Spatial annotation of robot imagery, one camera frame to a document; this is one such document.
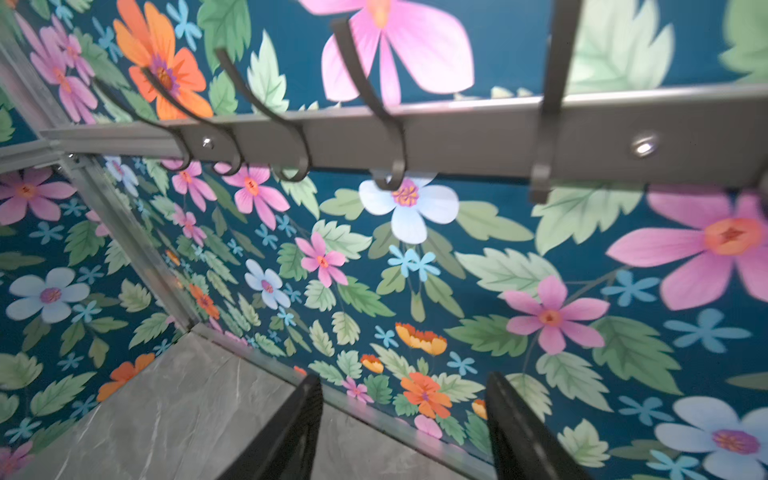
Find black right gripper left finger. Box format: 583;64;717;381
219;375;324;480

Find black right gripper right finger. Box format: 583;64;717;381
486;372;591;480

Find aluminium frame struts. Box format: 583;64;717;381
1;33;494;479

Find black coat hook rail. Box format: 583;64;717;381
44;1;767;203

